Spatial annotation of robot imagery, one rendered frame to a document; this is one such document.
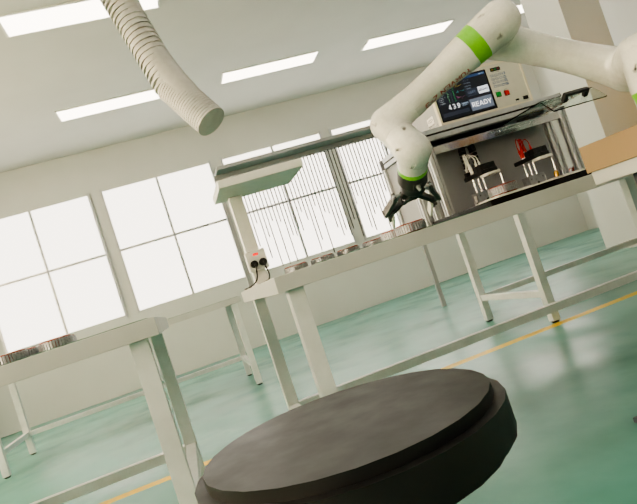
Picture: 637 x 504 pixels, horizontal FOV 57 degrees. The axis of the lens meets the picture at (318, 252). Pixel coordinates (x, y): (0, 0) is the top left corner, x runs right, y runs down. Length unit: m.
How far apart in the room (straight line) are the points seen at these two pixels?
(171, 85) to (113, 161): 5.77
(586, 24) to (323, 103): 4.07
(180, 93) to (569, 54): 1.73
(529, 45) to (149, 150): 7.16
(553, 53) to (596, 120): 4.39
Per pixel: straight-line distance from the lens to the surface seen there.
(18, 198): 8.80
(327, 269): 1.77
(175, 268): 8.40
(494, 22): 1.85
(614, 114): 6.49
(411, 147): 1.72
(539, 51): 2.03
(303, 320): 1.79
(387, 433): 0.57
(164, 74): 3.03
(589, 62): 2.04
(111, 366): 8.45
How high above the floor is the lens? 0.72
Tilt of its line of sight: 2 degrees up
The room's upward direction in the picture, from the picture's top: 18 degrees counter-clockwise
